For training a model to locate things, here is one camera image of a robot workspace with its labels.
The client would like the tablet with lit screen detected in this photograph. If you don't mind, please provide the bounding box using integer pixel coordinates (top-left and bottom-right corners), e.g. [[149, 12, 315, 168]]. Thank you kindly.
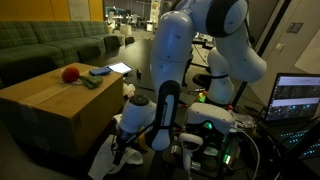
[[108, 62, 134, 74]]

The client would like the red radish plush toy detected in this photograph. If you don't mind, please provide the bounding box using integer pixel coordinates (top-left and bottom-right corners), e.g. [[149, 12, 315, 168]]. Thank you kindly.
[[61, 67, 103, 90]]

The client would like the green plaid sofa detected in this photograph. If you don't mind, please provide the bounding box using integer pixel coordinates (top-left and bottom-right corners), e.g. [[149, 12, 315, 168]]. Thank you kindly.
[[0, 20, 126, 89]]

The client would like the white VR headset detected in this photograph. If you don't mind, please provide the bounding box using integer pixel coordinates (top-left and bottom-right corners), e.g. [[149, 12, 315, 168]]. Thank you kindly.
[[186, 103, 235, 134]]

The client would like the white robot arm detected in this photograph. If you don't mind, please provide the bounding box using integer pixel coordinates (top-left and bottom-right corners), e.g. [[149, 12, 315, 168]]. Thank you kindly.
[[114, 0, 267, 164]]

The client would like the large cardboard box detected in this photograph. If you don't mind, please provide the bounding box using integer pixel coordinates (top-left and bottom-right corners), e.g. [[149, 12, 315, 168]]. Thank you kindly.
[[0, 68, 123, 158]]

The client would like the brown plush moose toy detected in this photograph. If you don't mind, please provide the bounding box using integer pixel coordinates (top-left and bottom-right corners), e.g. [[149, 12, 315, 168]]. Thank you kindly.
[[136, 133, 149, 153]]

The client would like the blue sponge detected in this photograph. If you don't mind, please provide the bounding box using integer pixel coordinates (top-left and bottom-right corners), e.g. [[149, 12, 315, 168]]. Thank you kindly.
[[89, 67, 111, 76]]

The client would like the white cloth towel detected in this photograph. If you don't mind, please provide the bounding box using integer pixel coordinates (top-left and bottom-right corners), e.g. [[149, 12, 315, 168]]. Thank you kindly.
[[88, 135, 143, 180]]

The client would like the small white crumpled cloth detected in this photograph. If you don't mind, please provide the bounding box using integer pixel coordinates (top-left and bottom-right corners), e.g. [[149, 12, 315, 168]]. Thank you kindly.
[[123, 84, 136, 98]]

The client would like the white VR controller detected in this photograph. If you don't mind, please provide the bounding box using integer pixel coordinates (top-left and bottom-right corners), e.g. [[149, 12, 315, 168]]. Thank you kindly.
[[179, 133, 203, 172]]

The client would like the black tripod pole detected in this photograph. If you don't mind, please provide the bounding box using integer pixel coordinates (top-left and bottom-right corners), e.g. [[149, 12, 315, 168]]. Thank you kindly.
[[231, 0, 291, 109]]

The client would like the open laptop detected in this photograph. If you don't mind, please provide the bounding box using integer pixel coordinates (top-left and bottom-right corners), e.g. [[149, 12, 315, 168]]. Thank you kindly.
[[260, 73, 320, 157]]

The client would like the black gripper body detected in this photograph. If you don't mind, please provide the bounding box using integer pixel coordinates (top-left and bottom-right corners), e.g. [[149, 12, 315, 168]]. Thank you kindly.
[[116, 131, 133, 150]]

